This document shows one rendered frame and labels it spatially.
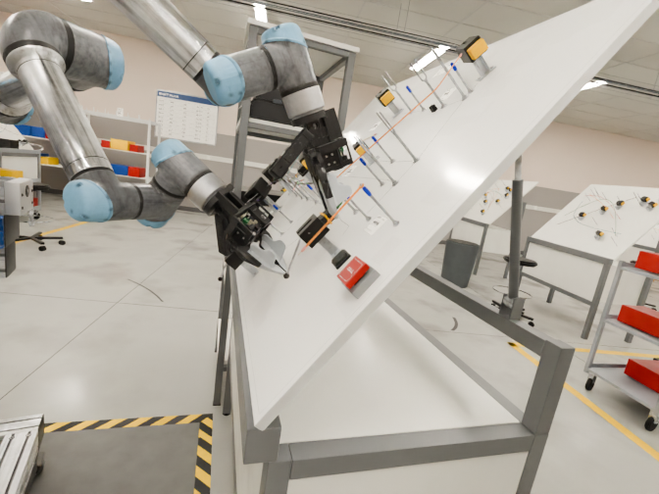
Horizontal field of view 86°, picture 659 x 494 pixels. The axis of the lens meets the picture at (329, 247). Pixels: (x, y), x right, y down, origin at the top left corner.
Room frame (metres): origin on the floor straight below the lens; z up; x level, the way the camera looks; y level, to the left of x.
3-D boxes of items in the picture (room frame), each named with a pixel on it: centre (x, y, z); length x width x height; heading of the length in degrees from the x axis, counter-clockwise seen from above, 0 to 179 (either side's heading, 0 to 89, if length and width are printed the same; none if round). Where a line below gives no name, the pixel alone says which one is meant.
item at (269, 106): (1.88, 0.36, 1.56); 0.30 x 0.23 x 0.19; 110
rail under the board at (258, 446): (1.05, 0.24, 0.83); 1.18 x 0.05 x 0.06; 18
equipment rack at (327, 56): (1.99, 0.34, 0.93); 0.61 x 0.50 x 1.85; 18
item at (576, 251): (4.15, -3.00, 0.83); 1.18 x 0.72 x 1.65; 10
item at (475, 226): (6.42, -2.73, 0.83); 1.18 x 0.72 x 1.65; 8
